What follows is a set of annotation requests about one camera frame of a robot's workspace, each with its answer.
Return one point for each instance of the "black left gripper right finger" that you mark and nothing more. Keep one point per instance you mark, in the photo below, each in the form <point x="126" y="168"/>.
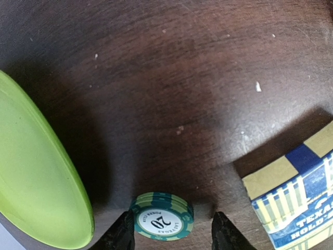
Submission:
<point x="225" y="236"/>

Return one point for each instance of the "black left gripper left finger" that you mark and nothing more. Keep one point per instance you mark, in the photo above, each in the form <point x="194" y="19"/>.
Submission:
<point x="120" y="236"/>

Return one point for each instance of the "blue Texas Hold'em card box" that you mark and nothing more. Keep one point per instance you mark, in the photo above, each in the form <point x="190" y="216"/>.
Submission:
<point x="292" y="196"/>

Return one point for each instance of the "green plate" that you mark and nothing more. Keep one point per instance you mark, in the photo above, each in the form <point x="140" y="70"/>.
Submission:
<point x="41" y="191"/>

